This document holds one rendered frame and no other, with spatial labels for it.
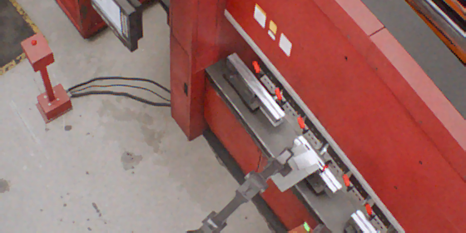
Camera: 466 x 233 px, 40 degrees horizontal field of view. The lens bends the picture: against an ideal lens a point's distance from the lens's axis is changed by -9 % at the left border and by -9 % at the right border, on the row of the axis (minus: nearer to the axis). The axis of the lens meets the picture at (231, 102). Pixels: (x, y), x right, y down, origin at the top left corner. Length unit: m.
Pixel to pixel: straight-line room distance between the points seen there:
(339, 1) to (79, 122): 2.78
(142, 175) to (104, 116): 0.55
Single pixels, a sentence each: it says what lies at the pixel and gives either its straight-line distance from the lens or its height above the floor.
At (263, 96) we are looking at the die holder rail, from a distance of 4.05.
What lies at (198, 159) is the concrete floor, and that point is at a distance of 4.92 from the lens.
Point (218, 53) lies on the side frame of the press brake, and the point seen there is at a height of 0.96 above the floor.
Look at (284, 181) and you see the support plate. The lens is 3.79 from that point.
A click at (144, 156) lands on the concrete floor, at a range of 4.93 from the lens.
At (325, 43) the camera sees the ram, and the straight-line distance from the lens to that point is 3.08.
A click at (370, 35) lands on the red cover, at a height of 2.29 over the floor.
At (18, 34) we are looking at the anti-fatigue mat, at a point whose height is 0.01.
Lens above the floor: 4.44
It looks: 60 degrees down
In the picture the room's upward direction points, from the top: 7 degrees clockwise
